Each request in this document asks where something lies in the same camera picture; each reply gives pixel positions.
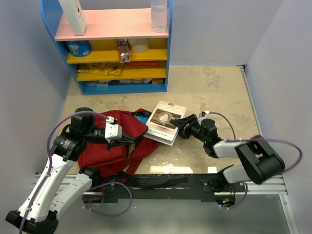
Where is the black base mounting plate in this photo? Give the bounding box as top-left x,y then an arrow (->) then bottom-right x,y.
86,172 -> 245,203

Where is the white coffee cover book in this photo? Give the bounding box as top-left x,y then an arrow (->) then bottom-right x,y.
144,100 -> 187,146

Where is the purple cable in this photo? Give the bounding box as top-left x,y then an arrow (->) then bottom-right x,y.
18,111 -> 134,234
207,111 -> 303,210

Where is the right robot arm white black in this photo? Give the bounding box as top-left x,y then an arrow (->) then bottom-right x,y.
170,114 -> 285,192

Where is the red flat box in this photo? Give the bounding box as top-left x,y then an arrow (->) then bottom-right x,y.
126,60 -> 158,66

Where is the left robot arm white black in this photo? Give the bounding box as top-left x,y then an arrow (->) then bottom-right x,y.
5,108 -> 106,234

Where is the blue snack can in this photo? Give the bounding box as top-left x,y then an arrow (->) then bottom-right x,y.
65,40 -> 92,58

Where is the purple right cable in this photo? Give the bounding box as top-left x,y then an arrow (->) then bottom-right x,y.
207,111 -> 303,210

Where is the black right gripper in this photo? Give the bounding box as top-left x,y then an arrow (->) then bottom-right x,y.
170,114 -> 207,144

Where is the red backpack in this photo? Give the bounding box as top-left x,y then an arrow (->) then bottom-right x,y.
78,109 -> 160,178

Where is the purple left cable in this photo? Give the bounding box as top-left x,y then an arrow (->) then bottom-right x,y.
18,111 -> 134,234

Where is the white round container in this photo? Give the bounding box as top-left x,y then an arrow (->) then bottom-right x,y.
128,38 -> 150,53

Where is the white tall carton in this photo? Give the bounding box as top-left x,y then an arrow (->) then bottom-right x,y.
59,0 -> 87,36

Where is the silver snack packet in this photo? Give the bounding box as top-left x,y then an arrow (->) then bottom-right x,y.
117,39 -> 130,63

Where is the blue shelf unit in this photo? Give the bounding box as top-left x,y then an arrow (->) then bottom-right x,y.
39,0 -> 173,95

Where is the clear plastic bottle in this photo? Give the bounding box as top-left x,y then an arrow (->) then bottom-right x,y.
151,0 -> 168,33

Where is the blue dinosaur pencil case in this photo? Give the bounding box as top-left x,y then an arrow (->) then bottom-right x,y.
134,112 -> 151,123

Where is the yellow chips bag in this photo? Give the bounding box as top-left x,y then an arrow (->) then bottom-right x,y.
78,62 -> 123,77

